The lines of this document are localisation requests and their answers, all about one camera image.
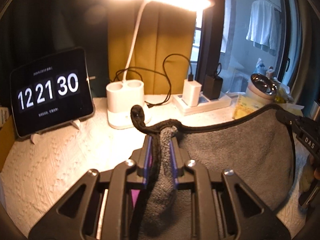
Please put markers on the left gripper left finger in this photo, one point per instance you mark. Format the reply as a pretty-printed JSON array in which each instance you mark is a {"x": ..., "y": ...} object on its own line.
[{"x": 145, "y": 159}]

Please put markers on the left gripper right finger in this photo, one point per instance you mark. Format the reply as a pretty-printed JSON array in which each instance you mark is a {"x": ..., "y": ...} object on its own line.
[{"x": 177, "y": 165}]

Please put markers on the pink and grey towel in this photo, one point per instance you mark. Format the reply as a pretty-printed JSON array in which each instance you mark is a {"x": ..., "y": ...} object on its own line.
[{"x": 258, "y": 147}]

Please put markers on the stainless steel tumbler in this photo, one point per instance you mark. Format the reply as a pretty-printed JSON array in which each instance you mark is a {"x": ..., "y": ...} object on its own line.
[{"x": 315, "y": 111}]

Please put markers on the yellow soft tissue pack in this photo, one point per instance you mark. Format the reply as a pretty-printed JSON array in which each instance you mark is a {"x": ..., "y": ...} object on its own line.
[{"x": 292, "y": 108}]

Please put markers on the white power strip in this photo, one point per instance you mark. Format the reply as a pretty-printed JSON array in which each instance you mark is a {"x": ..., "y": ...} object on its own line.
[{"x": 204, "y": 104}]

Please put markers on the white desk lamp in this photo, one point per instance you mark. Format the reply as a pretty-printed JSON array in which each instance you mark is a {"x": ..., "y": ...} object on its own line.
[{"x": 124, "y": 94}]

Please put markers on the white USB charger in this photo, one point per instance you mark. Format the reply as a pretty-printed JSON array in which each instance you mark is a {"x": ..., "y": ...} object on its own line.
[{"x": 191, "y": 92}]

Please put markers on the yellow tissue box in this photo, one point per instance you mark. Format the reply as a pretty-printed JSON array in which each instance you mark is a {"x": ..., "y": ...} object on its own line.
[{"x": 245, "y": 106}]

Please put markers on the black power adapter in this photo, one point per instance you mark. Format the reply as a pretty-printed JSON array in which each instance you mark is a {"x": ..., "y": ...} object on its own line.
[{"x": 212, "y": 87}]

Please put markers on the mustard yellow curtain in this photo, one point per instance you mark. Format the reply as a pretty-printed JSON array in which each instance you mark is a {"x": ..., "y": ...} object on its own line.
[{"x": 162, "y": 48}]

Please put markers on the white textured table cloth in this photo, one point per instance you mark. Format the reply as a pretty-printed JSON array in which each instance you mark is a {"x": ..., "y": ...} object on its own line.
[{"x": 34, "y": 177}]

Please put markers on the hanging white shirt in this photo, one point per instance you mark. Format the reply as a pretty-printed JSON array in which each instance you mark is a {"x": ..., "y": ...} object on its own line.
[{"x": 264, "y": 26}]

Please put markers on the tablet clock display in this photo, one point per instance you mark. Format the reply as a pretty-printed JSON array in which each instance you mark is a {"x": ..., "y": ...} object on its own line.
[{"x": 50, "y": 92}]

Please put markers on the cardboard box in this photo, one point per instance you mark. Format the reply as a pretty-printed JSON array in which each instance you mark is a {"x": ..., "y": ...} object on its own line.
[{"x": 7, "y": 139}]

